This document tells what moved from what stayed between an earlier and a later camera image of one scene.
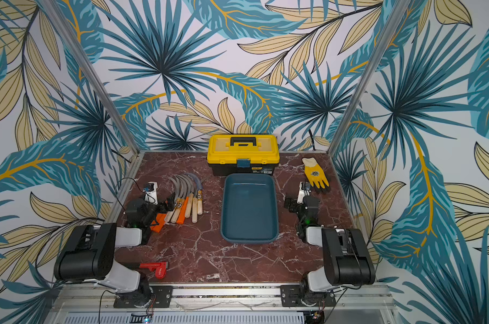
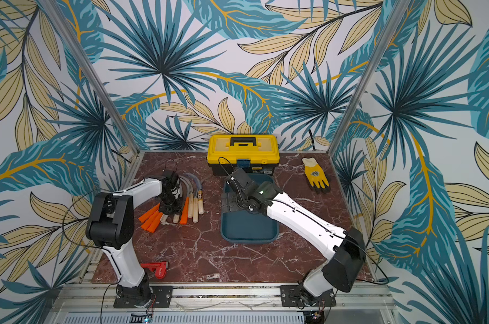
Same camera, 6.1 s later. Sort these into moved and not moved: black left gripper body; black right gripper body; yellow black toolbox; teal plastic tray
Moved: black right gripper body; black left gripper body
Not moved: teal plastic tray; yellow black toolbox
